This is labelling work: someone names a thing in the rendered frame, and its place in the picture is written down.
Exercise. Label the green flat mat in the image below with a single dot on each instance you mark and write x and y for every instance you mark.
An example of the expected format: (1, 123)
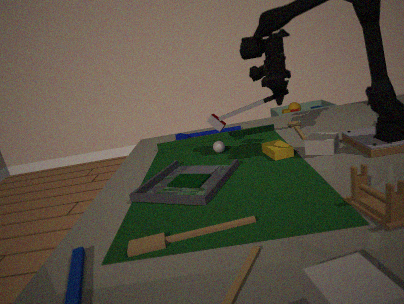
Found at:
(287, 197)

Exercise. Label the blue rectangular bar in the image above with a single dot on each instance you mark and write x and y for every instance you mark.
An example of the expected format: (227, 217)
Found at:
(74, 287)

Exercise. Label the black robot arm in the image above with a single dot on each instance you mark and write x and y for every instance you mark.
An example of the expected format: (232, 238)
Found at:
(381, 95)

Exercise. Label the white golf ball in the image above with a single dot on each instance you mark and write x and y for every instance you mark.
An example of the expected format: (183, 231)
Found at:
(218, 146)

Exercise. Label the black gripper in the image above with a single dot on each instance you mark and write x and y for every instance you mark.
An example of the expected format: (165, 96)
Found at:
(277, 74)

